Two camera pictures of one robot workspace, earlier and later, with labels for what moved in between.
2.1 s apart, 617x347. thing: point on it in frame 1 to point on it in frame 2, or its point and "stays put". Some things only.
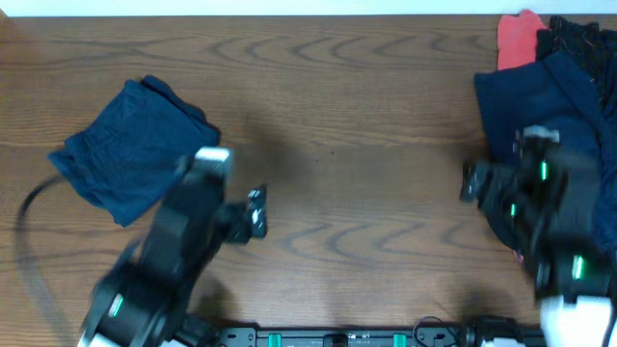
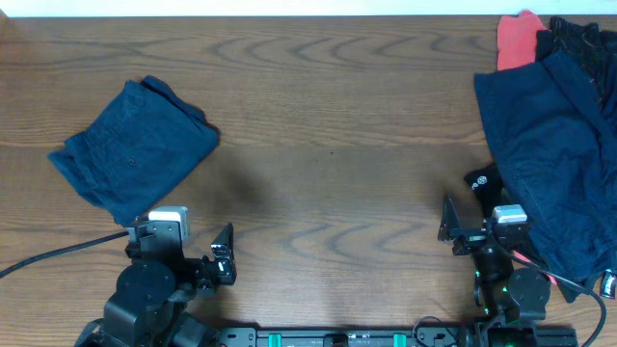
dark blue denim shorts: [123, 158] stays put
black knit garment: [595, 47] stays put
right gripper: [498, 178] to [451, 229]
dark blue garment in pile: [555, 93] stays put
